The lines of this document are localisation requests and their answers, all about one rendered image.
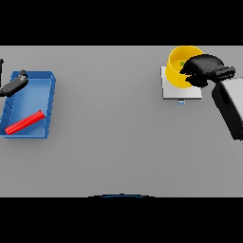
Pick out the red beaker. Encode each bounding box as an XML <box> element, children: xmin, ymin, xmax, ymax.
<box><xmin>5</xmin><ymin>109</ymin><xmax>46</xmax><ymax>136</ymax></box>

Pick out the blue tray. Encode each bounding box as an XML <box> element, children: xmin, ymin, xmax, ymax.
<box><xmin>0</xmin><ymin>70</ymin><xmax>57</xmax><ymax>140</ymax></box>

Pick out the yellow bowl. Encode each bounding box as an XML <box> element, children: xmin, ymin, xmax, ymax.
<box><xmin>165</xmin><ymin>46</ymin><xmax>205</xmax><ymax>89</ymax></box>

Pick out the pale square measuring scale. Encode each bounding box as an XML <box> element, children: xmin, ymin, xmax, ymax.
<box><xmin>160</xmin><ymin>65</ymin><xmax>203</xmax><ymax>105</ymax></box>

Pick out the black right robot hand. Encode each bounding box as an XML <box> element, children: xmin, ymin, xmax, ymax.
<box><xmin>179</xmin><ymin>53</ymin><xmax>236</xmax><ymax>88</ymax></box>

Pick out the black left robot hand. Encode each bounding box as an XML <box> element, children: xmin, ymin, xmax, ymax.
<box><xmin>0</xmin><ymin>58</ymin><xmax>29</xmax><ymax>98</ymax></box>

